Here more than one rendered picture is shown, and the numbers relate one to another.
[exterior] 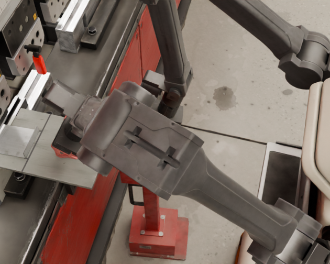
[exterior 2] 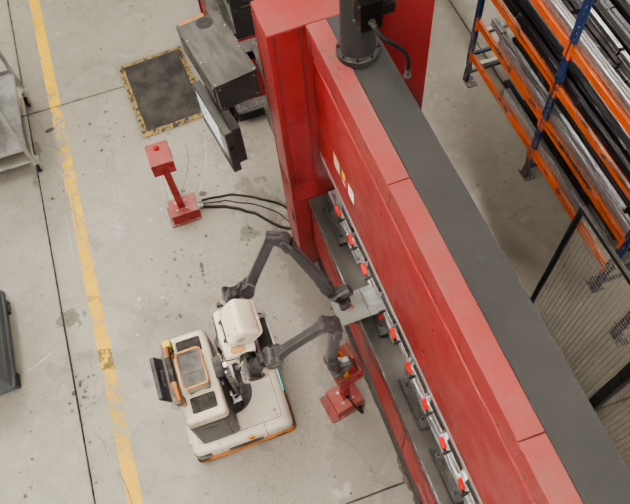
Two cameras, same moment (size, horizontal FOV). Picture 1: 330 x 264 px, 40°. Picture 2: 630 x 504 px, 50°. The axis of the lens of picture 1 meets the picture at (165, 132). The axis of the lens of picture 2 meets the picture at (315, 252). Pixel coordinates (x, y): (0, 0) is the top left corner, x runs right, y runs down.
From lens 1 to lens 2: 321 cm
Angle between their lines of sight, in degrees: 61
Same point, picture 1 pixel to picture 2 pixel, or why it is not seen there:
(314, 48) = (270, 354)
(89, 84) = (383, 358)
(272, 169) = (269, 341)
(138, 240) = not seen: hidden behind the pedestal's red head
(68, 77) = (396, 356)
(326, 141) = (248, 304)
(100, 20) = (410, 395)
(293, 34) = (278, 350)
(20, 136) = (372, 299)
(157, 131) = (272, 237)
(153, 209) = not seen: hidden behind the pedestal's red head
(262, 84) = not seen: outside the picture
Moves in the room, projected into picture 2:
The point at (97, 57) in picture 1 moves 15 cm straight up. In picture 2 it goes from (393, 376) to (395, 367)
